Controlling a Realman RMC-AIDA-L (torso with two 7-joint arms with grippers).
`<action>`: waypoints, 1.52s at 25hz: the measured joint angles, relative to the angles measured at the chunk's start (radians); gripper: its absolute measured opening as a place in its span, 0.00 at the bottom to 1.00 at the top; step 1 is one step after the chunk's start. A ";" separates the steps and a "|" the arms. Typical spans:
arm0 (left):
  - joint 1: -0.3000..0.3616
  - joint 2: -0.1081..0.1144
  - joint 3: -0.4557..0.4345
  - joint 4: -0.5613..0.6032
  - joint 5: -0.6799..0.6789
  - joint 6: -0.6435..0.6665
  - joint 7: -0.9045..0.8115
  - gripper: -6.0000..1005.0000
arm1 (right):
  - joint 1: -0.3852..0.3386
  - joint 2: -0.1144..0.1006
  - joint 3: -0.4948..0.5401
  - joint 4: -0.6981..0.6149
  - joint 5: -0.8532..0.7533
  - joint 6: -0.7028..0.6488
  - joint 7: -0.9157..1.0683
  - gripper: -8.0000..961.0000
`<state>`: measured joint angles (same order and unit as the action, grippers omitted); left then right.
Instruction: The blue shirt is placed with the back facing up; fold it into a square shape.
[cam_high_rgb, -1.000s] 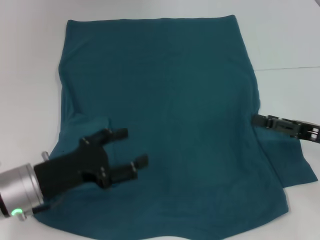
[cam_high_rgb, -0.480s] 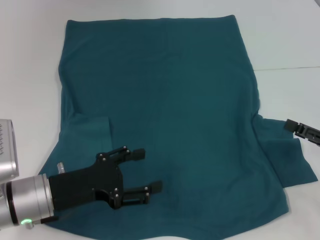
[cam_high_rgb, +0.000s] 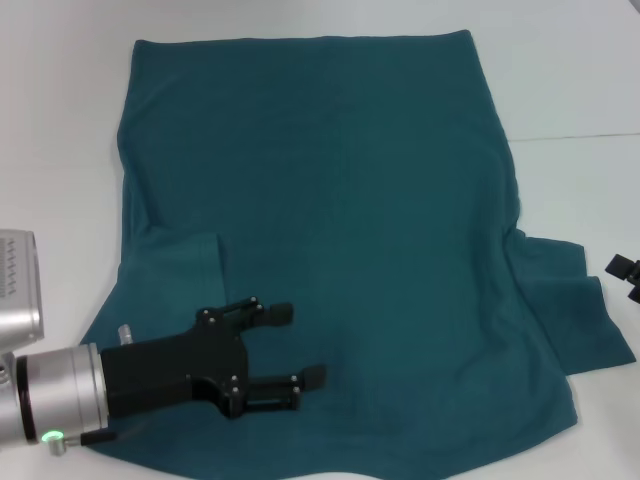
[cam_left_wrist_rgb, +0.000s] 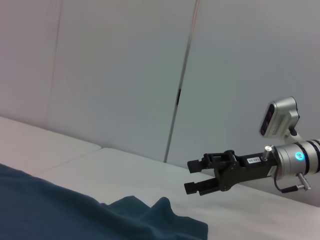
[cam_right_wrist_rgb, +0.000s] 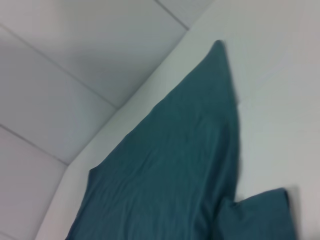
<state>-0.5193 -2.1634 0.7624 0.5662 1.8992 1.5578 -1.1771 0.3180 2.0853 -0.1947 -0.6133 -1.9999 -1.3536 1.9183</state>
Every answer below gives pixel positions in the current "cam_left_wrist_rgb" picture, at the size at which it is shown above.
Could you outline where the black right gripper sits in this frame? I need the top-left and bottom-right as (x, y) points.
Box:
(183, 149), (278, 196)

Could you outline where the blue shirt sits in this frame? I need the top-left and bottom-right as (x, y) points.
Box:
(0, 163), (209, 240)

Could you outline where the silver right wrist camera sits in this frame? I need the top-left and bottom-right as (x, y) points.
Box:
(259, 96), (304, 141)

